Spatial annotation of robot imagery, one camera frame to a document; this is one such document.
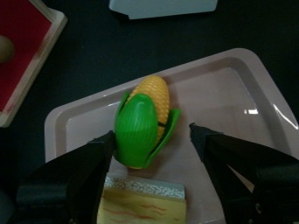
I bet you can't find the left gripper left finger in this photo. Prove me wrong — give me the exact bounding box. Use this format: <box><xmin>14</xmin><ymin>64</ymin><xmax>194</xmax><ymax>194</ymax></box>
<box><xmin>7</xmin><ymin>130</ymin><xmax>118</xmax><ymax>224</ymax></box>

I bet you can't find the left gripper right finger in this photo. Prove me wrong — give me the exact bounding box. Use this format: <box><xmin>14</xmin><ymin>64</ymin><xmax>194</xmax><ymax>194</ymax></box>
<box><xmin>188</xmin><ymin>123</ymin><xmax>299</xmax><ymax>224</ymax></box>

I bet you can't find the toy corn with green husk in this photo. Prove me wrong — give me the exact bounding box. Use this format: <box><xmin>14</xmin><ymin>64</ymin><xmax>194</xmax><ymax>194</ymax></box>
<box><xmin>114</xmin><ymin>74</ymin><xmax>183</xmax><ymax>170</ymax></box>

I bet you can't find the speckled toy food box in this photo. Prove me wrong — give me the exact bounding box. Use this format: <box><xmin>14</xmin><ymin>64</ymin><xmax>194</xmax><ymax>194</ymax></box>
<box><xmin>96</xmin><ymin>174</ymin><xmax>188</xmax><ymax>224</ymax></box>

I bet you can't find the pale pink plastic tray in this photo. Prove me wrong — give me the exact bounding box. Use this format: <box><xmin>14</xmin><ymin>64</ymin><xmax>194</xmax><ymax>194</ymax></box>
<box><xmin>43</xmin><ymin>47</ymin><xmax>299</xmax><ymax>224</ymax></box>

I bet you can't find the red and white box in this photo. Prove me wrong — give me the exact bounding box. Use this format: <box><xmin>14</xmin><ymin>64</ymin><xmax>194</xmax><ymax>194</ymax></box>
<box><xmin>0</xmin><ymin>0</ymin><xmax>70</xmax><ymax>129</ymax></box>

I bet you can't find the white toy knife block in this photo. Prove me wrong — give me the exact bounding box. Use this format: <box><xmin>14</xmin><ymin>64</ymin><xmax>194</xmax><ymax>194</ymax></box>
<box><xmin>107</xmin><ymin>0</ymin><xmax>220</xmax><ymax>20</ymax></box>

